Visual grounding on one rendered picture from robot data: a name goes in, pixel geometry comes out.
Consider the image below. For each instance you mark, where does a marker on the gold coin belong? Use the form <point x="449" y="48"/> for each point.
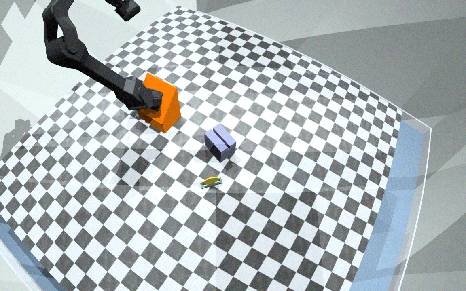
<point x="211" y="180"/>

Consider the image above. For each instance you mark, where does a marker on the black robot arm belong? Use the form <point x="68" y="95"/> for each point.
<point x="68" y="51"/>

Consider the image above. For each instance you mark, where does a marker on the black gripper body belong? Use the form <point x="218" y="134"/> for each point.
<point x="127" y="8"/>

